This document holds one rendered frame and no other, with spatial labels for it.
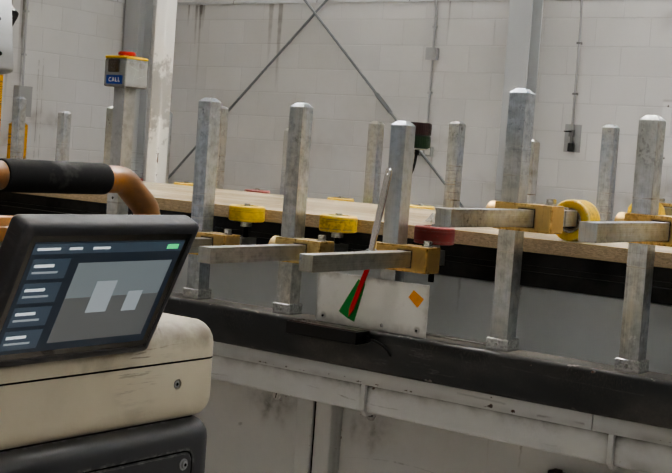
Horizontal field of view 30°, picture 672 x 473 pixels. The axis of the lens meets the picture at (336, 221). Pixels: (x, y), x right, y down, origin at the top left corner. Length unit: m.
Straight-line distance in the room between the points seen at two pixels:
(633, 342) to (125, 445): 0.99
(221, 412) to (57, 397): 1.63
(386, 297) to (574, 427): 0.44
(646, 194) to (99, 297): 1.09
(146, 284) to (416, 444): 1.38
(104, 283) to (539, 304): 1.29
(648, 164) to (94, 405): 1.09
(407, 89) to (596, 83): 1.76
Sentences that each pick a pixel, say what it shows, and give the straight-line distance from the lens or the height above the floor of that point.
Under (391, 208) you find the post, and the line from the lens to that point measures 2.42.
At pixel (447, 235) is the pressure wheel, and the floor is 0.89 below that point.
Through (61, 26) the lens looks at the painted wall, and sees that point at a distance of 12.40.
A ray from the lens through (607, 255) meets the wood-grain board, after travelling 2.38.
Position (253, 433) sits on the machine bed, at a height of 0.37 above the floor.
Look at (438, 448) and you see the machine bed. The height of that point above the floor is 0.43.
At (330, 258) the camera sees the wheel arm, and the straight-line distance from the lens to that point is 2.17.
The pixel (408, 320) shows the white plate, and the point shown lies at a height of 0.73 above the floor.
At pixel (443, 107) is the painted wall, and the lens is 10.73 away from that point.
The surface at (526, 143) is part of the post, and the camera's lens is 2.29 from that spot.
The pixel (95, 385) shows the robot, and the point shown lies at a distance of 1.47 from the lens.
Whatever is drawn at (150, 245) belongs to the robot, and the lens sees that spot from 1.40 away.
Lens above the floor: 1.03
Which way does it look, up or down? 3 degrees down
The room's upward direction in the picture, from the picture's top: 4 degrees clockwise
